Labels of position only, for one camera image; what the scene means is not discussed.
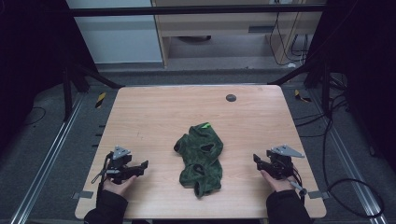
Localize black hanging cables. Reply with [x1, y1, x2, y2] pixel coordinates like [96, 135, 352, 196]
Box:
[268, 10, 311, 68]

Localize green fleece garment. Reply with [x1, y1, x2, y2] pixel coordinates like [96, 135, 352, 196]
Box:
[173, 121, 225, 200]

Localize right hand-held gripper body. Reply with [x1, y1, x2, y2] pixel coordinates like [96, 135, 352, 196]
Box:
[265, 144, 305, 180]

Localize right gripper cable with plug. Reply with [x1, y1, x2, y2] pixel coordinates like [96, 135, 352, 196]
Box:
[284, 167, 309, 198]

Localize yellow black striped tape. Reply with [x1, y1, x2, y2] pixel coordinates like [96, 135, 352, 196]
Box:
[293, 89, 313, 104]
[94, 91, 107, 109]

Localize person's left hand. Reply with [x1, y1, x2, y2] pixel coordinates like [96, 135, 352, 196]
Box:
[102, 175, 138, 198]

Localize black metal stand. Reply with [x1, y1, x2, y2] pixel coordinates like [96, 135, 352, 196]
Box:
[267, 54, 332, 116]
[61, 59, 125, 123]

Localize aluminium floor rail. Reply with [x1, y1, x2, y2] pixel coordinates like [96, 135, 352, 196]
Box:
[306, 88, 389, 224]
[8, 92, 86, 224]

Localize thin black floor cable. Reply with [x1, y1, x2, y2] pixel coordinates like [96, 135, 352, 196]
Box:
[21, 105, 48, 128]

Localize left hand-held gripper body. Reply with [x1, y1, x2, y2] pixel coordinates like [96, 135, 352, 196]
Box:
[105, 145, 139, 185]

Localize person's right hand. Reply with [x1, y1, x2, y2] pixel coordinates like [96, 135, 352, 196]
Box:
[260, 169, 297, 193]

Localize black floor cable loop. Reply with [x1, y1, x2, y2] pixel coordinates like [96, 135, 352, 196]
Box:
[321, 92, 386, 219]

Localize grey tape strip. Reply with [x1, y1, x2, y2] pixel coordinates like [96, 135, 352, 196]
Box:
[71, 190, 94, 201]
[307, 190, 331, 201]

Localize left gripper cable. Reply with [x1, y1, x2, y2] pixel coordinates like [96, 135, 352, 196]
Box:
[91, 151, 114, 191]

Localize black horizontal frame bar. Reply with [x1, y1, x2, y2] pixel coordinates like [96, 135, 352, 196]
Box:
[66, 3, 328, 18]

